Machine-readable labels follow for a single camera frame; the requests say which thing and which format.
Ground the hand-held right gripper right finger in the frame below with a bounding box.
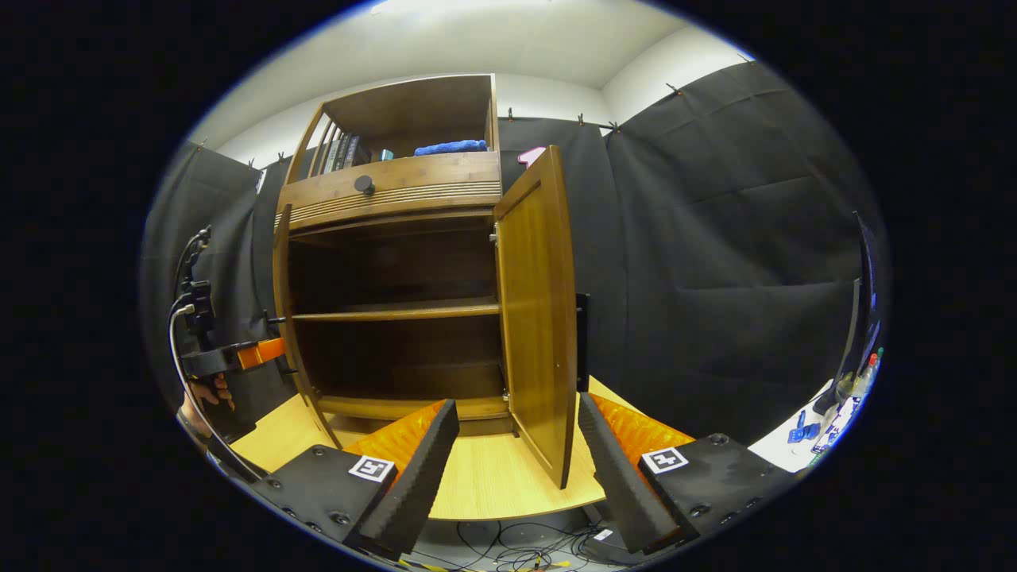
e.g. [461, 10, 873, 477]
[576, 393, 799, 557]

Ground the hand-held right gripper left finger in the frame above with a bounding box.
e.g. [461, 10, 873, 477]
[230, 400, 462, 561]

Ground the wooden double-door shoe cabinet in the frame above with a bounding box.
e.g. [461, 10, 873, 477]
[273, 73, 517, 438]

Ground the wooden cabinet shelf board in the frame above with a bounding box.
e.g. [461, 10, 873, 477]
[290, 298, 501, 323]

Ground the white side table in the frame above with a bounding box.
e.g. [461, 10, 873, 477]
[747, 380, 867, 475]

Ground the small blue object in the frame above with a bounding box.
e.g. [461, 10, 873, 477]
[787, 409, 823, 446]

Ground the black backdrop cloth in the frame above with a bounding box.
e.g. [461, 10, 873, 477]
[143, 62, 875, 446]

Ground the wooden drawer with black knob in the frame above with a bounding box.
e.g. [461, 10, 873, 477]
[278, 151, 503, 233]

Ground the clear plastic bottle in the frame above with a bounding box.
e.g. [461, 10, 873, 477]
[858, 347, 885, 402]

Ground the blue folded towel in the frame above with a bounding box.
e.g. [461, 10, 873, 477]
[414, 140, 489, 157]

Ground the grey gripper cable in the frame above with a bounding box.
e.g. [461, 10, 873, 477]
[167, 304, 267, 484]

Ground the tangle of black floor cables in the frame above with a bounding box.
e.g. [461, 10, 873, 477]
[413, 520, 605, 572]

